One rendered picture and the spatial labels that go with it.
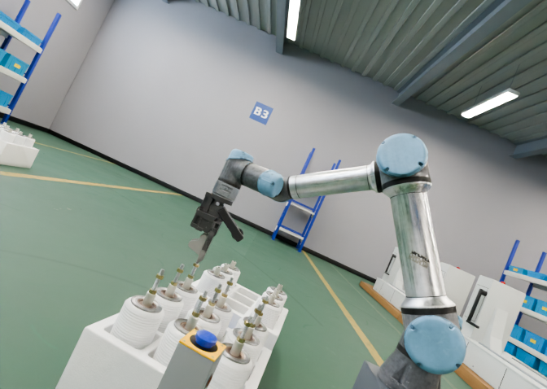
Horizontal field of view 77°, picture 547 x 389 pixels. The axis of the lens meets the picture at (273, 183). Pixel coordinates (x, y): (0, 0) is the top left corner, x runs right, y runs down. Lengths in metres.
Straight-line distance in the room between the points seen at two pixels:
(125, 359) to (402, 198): 0.71
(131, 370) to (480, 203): 8.06
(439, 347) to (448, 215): 7.37
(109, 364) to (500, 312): 3.17
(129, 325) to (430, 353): 0.64
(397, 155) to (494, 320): 2.81
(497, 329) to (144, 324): 3.10
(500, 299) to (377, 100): 5.31
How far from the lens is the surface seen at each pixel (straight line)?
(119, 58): 8.60
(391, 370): 1.01
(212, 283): 1.35
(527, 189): 9.07
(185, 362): 0.66
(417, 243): 0.85
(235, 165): 1.02
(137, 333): 0.88
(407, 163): 0.86
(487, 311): 3.56
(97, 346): 0.89
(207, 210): 1.05
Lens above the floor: 0.59
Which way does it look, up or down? 3 degrees up
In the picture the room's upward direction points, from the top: 25 degrees clockwise
